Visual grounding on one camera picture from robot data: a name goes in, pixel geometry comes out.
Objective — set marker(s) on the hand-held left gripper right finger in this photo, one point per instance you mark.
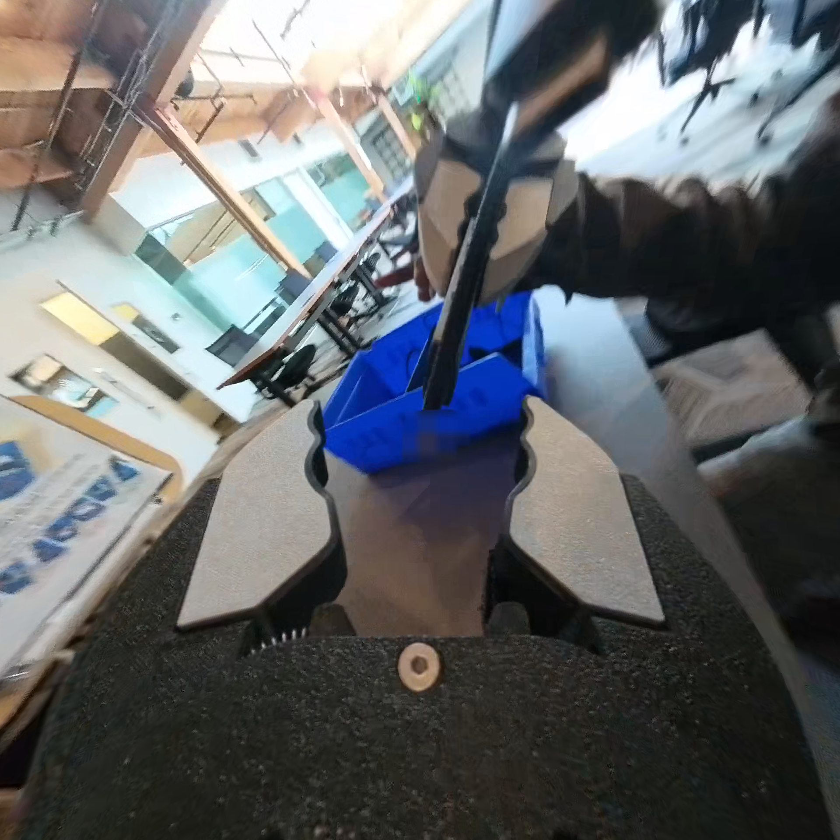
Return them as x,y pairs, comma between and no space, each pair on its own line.
584,532

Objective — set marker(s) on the wooden office desk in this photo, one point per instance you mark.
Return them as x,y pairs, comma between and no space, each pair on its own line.
315,295

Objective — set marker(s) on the person's right forearm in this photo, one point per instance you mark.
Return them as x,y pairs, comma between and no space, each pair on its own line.
696,243

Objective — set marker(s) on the black office chair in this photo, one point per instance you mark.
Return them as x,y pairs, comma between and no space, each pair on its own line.
269,361
735,53

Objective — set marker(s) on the blue plastic bin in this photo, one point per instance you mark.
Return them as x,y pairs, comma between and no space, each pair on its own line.
394,407

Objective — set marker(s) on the instruction sheet on stand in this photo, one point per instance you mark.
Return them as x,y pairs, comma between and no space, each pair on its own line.
105,427

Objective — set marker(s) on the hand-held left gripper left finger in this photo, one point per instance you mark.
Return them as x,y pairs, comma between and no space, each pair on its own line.
256,532

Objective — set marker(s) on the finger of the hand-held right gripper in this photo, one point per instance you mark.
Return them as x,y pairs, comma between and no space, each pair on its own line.
525,223
446,210

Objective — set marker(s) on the wooden support column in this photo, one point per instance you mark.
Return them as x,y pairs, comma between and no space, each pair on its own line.
217,184

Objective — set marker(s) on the printed paper sheet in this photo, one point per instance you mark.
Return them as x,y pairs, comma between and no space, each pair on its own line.
53,525

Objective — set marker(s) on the black usb hub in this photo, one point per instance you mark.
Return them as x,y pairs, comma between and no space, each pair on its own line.
453,328

